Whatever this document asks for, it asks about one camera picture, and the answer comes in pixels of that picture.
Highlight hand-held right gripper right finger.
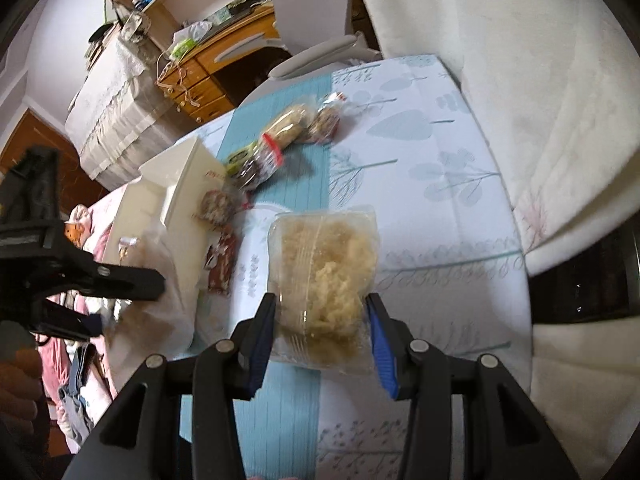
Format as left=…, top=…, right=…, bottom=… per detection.
left=364, top=292, right=583, bottom=480

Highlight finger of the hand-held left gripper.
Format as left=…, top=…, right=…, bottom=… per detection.
left=50, top=232, right=167, bottom=303
left=30, top=299, right=108, bottom=338

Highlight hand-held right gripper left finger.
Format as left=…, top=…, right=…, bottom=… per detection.
left=62, top=291, right=278, bottom=480

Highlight translucent pale snack bag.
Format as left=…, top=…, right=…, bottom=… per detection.
left=107, top=235, right=196, bottom=356

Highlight red brown snack packet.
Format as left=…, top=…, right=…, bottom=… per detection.
left=205, top=225, right=238, bottom=293

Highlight clear bag of yellow crisps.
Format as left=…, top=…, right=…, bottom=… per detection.
left=266, top=204, right=379, bottom=376

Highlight white plastic tray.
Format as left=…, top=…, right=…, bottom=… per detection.
left=107, top=136, right=228, bottom=356

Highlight clear packet of brown snack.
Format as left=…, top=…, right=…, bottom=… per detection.
left=192, top=187, right=251, bottom=226

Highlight green snack packet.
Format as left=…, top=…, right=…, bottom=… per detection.
left=225, top=142, right=261, bottom=176

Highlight clear packet with red stripe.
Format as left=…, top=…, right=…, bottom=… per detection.
left=247, top=132, right=285, bottom=183

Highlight small bag of yellow crisps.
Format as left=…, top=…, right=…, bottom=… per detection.
left=262, top=104, right=318, bottom=148

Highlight small clear snack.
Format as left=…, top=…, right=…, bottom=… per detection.
left=305, top=92, right=348, bottom=145

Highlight person's left hand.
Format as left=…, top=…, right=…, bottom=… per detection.
left=0, top=345, right=43, bottom=441

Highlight pink quilt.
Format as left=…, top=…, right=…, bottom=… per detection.
left=40, top=192, right=131, bottom=411

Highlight printed blanket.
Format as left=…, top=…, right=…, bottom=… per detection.
left=62, top=204, right=96, bottom=251

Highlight brown wooden door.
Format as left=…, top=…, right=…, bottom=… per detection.
left=0, top=110, right=108, bottom=216

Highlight blue grey clothes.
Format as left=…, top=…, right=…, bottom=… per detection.
left=55, top=345, right=111, bottom=446

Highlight cloth covered cabinet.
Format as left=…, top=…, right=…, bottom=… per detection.
left=65, top=35, right=176, bottom=191

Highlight patterned fabric pouch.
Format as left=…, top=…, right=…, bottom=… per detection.
left=120, top=10, right=152, bottom=43

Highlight wooden desk with drawers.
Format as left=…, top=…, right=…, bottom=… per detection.
left=157, top=7, right=293, bottom=123

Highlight white plastic bag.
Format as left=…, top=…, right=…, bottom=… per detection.
left=172, top=20, right=213, bottom=43

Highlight cream floral curtain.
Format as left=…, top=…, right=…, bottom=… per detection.
left=345, top=0, right=640, bottom=480

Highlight grey office chair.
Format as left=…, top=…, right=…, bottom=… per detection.
left=220, top=0, right=381, bottom=81

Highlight white charging cable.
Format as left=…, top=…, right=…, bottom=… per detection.
left=155, top=52, right=201, bottom=108

